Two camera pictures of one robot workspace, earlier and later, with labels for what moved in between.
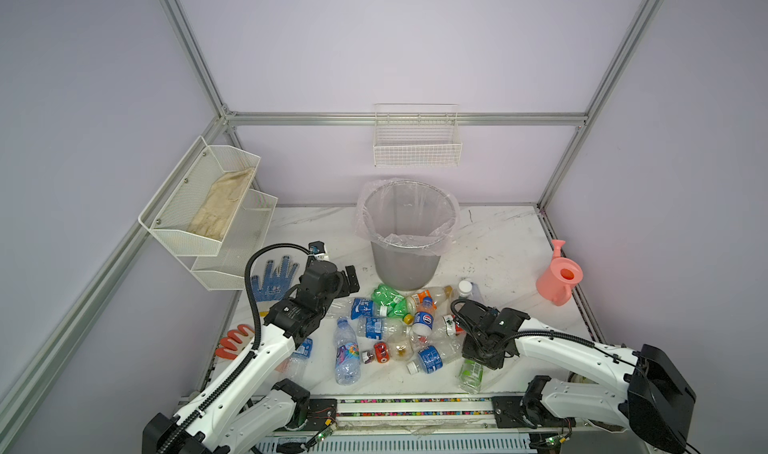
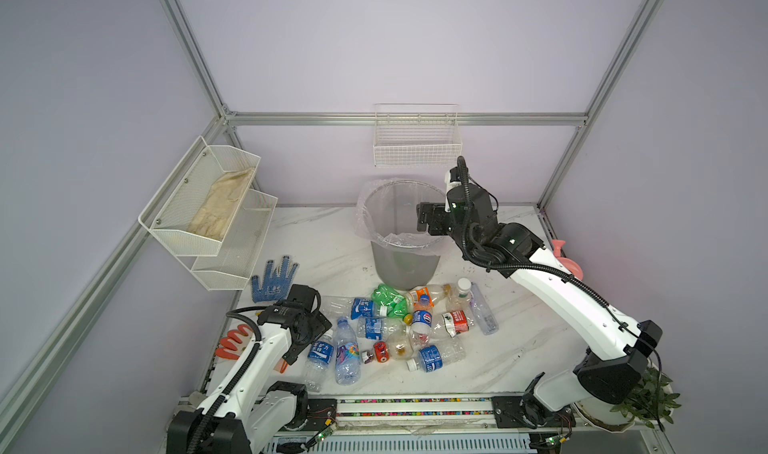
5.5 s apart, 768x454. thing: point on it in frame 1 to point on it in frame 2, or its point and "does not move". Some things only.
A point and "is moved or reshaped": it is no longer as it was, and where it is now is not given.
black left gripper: x=344 y=289 to x=318 y=324
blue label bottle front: x=432 y=358 does not move
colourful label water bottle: x=347 y=354 does not move
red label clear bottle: x=453 y=330 does not move
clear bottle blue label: x=299 y=361 is moved or reshaped
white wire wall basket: x=417 y=135 does not move
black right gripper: x=489 y=361 to x=431 y=209
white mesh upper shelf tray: x=190 y=209 does not move
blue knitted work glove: x=274 y=283 does not move
